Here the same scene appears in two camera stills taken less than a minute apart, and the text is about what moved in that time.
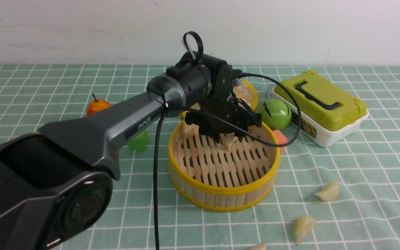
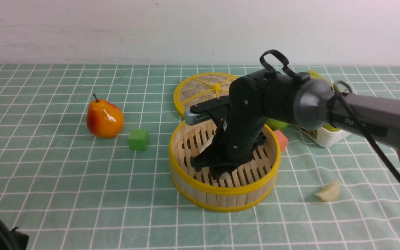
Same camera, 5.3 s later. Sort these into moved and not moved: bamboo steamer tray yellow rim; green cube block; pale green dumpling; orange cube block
Moved: pale green dumpling
Not moved: green cube block; bamboo steamer tray yellow rim; orange cube block
